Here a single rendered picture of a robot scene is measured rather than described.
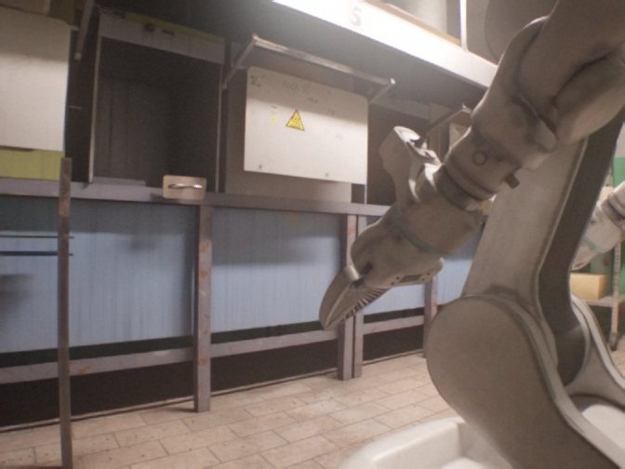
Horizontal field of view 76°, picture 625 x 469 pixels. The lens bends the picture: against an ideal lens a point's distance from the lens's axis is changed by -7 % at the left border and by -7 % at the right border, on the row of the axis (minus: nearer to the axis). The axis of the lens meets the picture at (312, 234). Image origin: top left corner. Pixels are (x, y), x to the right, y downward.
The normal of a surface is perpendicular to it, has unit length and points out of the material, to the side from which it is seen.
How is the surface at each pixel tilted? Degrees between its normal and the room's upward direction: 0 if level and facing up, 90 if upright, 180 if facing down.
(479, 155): 105
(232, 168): 90
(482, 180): 127
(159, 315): 90
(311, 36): 90
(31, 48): 90
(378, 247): 63
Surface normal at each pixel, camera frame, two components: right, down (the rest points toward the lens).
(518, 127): -0.58, 0.38
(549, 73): -0.87, 0.22
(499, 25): -0.91, -0.04
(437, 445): 0.58, -0.33
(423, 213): -0.29, 0.54
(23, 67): 0.58, 0.01
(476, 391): -0.79, -0.04
